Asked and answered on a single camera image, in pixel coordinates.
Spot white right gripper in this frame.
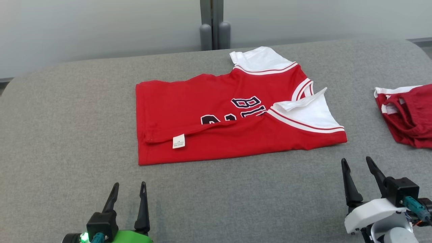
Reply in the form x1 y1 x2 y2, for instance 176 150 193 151
341 156 409 235

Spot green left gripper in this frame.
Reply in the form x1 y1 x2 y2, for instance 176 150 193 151
102 181 153 243

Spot red shorts with white stripes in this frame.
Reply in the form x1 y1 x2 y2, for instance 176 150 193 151
374 84 432 149

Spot red white Bulls jersey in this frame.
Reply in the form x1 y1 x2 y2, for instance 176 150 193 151
135 46 348 166

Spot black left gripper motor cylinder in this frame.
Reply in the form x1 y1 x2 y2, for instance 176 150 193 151
62 232 89 243

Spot teal right cable connector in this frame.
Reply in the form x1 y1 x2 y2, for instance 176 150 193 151
402 196 432 223

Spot grey metal partition post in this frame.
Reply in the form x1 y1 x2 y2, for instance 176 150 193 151
199 0 232 51

